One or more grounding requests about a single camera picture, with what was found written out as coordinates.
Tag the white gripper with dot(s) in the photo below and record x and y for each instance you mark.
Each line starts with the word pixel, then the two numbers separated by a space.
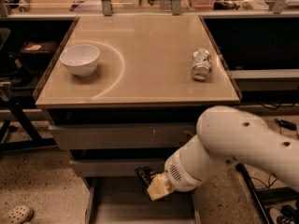
pixel 177 171

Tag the black rxbar chocolate wrapper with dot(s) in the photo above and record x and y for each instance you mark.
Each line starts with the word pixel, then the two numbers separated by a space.
pixel 146 175

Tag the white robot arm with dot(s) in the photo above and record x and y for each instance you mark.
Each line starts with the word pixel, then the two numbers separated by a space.
pixel 225 135

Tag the grey middle drawer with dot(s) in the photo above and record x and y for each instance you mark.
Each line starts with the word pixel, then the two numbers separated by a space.
pixel 114 167

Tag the open grey bottom drawer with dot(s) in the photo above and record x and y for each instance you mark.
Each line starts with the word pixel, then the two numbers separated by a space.
pixel 123 200

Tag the grey top drawer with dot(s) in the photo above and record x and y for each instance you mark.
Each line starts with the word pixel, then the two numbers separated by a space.
pixel 127 135

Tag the grey drawer cabinet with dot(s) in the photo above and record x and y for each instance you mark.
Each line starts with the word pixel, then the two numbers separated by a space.
pixel 144 75

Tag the black metal stand leg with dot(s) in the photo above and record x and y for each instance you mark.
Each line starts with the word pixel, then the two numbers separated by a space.
pixel 275 205

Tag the crushed aluminium soda can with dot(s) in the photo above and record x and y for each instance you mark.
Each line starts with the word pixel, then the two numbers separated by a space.
pixel 201 64

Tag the black power adapter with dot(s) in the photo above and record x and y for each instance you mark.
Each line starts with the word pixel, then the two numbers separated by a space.
pixel 286 124

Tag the white perforated clog shoe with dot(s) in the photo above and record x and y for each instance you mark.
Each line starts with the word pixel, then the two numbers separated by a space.
pixel 18 215

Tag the white ceramic bowl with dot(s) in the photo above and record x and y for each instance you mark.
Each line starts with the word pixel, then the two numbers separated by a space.
pixel 80 60

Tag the black box on shelf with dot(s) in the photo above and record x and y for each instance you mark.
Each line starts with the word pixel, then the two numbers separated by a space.
pixel 39 50

